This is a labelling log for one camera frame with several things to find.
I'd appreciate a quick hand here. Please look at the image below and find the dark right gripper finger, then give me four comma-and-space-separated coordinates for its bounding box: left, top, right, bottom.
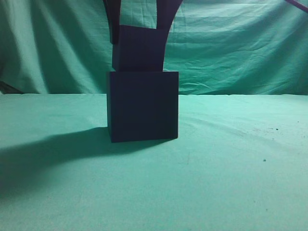
155, 0, 182, 71

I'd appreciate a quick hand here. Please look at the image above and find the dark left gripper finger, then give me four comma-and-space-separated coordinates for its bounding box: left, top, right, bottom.
103, 0, 122, 45

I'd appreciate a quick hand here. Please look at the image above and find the purple cube block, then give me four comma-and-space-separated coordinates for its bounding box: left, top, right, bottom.
112, 25, 168, 72

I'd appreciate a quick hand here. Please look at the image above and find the large dark groove box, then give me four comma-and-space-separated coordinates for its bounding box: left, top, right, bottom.
106, 72, 179, 142

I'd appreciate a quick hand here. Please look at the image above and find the green backdrop cloth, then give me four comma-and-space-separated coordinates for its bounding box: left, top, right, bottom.
0, 0, 308, 95

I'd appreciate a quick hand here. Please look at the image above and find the green table cloth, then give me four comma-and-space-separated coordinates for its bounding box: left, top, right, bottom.
0, 94, 308, 231

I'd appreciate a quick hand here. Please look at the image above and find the purple cable top right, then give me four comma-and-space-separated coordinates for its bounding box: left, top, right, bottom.
285, 0, 308, 13

